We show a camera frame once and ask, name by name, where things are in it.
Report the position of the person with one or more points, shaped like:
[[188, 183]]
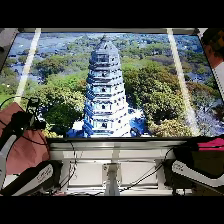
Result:
[[215, 43]]

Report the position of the pink garment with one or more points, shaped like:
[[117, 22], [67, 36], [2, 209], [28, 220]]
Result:
[[213, 144]]

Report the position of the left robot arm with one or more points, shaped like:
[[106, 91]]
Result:
[[36, 176]]

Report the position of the brown garment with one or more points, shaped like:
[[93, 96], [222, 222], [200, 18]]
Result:
[[25, 151]]

